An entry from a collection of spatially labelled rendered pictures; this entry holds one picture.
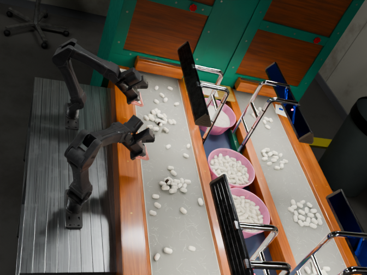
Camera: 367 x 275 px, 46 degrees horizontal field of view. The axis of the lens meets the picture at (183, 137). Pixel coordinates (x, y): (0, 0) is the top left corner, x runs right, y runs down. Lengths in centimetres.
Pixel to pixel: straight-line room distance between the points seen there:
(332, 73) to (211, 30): 284
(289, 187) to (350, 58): 286
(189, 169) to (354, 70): 313
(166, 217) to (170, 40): 113
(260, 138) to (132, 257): 121
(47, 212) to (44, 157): 31
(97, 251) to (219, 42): 146
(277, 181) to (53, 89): 134
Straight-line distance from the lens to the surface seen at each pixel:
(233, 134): 257
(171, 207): 197
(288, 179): 246
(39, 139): 220
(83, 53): 208
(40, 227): 186
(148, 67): 260
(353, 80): 497
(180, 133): 235
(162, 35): 258
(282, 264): 152
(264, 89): 288
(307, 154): 268
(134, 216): 185
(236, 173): 231
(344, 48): 518
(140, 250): 177
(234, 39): 267
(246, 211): 214
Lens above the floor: 220
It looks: 39 degrees down
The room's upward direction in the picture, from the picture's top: 25 degrees clockwise
